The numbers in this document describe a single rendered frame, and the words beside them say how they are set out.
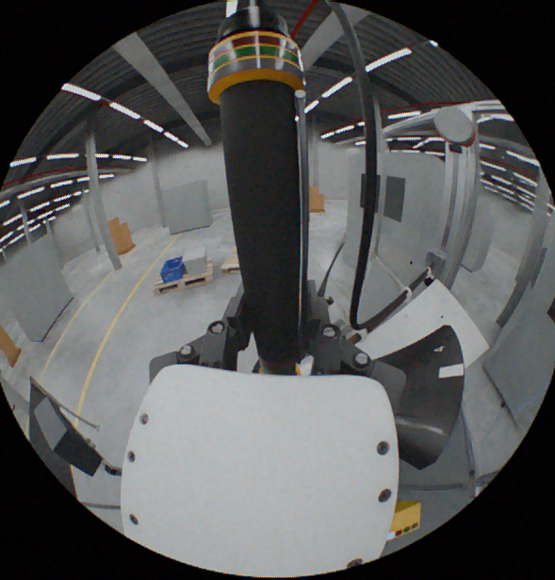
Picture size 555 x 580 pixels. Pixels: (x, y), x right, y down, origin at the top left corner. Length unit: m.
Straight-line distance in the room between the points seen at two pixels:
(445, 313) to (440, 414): 0.35
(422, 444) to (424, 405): 0.05
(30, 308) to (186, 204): 6.57
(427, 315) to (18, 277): 6.56
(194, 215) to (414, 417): 7.51
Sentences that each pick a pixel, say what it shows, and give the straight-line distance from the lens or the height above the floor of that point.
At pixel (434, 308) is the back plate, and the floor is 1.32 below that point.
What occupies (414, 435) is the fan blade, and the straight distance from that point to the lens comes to 0.21.
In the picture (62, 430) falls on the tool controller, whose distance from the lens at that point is 0.72.
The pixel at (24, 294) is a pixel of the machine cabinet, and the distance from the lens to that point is 6.17.
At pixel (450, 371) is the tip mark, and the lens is 0.25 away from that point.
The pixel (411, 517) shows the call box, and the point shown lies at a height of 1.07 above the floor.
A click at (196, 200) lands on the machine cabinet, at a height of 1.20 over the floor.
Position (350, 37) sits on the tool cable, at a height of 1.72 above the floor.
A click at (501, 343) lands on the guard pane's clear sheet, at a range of 0.78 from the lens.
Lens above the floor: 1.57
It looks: 35 degrees down
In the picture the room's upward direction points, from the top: 4 degrees counter-clockwise
